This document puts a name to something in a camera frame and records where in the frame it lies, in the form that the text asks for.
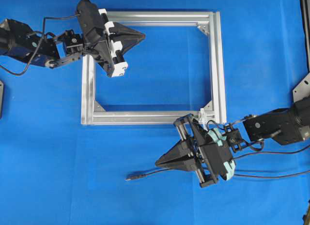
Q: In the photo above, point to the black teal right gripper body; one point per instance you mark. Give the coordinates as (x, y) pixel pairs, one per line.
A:
(210, 148)

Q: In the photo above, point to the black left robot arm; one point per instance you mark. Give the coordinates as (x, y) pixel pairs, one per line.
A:
(41, 48)

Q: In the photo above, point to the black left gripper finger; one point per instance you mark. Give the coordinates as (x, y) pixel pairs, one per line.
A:
(127, 43)
(127, 33)

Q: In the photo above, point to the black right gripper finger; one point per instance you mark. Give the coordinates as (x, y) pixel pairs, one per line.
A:
(185, 163)
(179, 154)

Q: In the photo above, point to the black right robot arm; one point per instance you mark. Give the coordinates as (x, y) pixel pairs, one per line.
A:
(284, 125)

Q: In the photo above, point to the black base plate left edge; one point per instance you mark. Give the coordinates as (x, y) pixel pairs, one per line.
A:
(1, 97)

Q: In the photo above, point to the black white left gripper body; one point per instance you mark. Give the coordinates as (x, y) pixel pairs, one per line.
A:
(95, 27)

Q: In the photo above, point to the silver aluminium extrusion frame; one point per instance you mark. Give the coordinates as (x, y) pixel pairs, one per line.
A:
(92, 113)

